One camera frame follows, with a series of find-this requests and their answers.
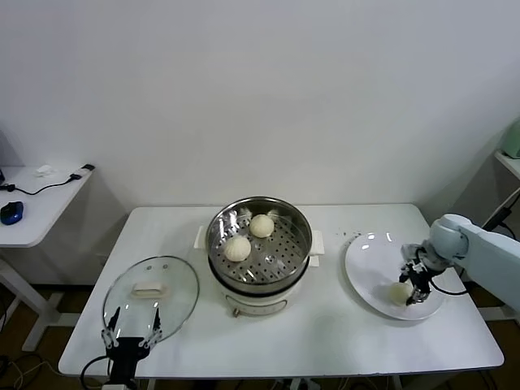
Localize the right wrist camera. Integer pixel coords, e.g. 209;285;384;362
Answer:
401;242;426;261

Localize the white shelf board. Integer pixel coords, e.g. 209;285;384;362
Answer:
493;149;520;180

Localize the white steamed baozi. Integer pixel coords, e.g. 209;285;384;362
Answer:
385;283;414;306
248;214;275;239
223;236;252;262

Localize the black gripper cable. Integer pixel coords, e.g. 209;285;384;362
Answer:
80;356;113;390
430;266;468;296

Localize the pale green appliance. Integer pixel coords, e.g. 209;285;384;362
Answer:
502;121;520;159

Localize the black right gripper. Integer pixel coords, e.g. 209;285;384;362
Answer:
398;259;436;306

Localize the blue computer mouse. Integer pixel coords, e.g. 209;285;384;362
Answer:
0;201;26;225

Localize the steel steamer basket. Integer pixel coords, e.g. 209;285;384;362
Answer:
206;197;314;290

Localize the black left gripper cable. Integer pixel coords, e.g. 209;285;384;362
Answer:
80;356;113;390

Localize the white side table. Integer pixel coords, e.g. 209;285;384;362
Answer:
0;164;98;353

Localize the glass pot lid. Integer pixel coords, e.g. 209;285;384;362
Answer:
102;254;201;346

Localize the black desk cable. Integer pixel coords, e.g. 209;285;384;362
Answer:
0;173;80;197

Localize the black power cable with adapter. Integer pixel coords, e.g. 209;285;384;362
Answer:
481;206;520;241

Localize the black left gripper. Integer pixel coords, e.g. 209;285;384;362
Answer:
101;306;163;383

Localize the cream electric cooker pot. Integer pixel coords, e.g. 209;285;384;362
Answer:
193;226;326;319

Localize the white oval plate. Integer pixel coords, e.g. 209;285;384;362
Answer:
344;231;448;322

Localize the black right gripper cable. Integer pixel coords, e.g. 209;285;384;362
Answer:
430;266;468;296

